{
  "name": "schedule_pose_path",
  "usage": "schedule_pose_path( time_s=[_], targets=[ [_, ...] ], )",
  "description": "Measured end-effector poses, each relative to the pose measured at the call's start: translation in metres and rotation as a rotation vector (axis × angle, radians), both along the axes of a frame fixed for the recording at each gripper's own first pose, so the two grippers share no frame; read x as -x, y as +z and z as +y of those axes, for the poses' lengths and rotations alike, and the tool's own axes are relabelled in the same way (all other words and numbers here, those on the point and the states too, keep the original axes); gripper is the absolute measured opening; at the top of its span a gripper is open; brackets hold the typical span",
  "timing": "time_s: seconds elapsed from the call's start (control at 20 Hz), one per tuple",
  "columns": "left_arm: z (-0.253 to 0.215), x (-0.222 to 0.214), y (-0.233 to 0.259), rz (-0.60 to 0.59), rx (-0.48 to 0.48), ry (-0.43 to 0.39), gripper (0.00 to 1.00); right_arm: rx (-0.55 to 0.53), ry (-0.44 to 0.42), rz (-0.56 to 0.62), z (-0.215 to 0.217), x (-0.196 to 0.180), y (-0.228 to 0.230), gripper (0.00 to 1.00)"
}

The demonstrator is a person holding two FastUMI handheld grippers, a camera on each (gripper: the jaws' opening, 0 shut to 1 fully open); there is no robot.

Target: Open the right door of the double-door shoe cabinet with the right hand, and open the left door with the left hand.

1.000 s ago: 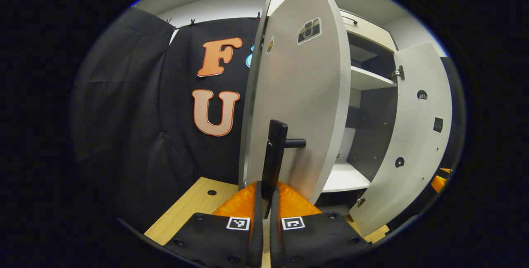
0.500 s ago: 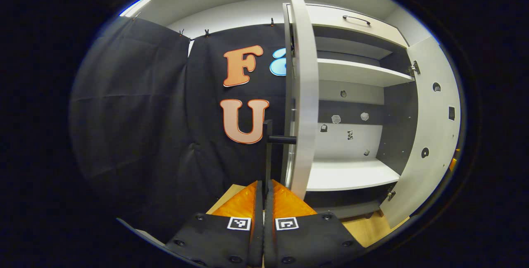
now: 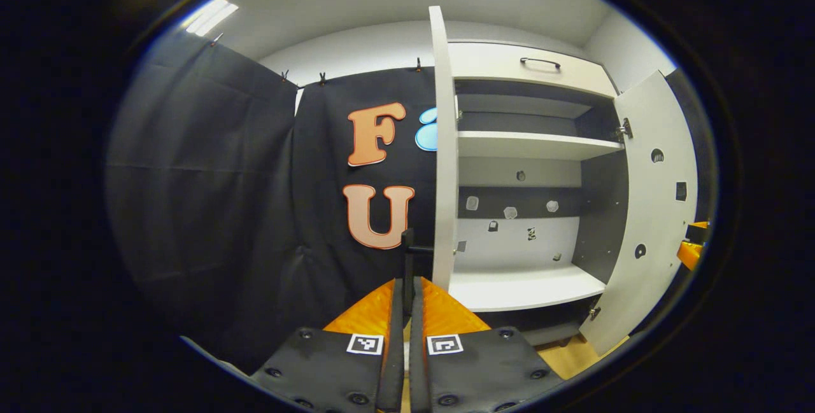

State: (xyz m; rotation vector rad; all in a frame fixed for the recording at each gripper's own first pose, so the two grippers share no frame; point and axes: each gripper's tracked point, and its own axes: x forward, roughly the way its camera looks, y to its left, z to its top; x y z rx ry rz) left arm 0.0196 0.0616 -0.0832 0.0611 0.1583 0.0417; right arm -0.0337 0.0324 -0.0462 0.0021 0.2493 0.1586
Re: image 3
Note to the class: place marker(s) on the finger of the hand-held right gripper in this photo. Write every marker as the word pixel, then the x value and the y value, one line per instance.
pixel 689 255
pixel 699 231

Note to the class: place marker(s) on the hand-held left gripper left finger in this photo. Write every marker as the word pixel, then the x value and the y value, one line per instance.
pixel 331 368

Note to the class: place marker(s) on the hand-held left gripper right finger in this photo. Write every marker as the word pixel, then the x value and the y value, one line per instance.
pixel 477 368

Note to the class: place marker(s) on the beige cabinet door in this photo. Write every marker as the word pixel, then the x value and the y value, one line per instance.
pixel 649 222
pixel 444 146

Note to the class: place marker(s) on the beige double-door shoe cabinet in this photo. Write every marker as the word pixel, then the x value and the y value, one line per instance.
pixel 598 209

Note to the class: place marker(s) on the white cabinet bottom shelf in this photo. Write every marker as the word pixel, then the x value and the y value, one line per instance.
pixel 522 289

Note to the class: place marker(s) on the white cabinet shelf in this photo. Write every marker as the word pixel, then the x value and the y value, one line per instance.
pixel 522 289
pixel 528 144

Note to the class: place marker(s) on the metal door hinge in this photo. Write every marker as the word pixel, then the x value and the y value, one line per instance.
pixel 625 130
pixel 594 313

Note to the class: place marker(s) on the beige cabinet drawer front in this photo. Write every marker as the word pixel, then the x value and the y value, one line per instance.
pixel 490 69

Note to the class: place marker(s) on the black backdrop cloth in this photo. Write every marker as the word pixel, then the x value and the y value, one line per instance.
pixel 223 177

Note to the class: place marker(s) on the long ceiling light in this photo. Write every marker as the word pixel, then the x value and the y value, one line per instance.
pixel 210 15

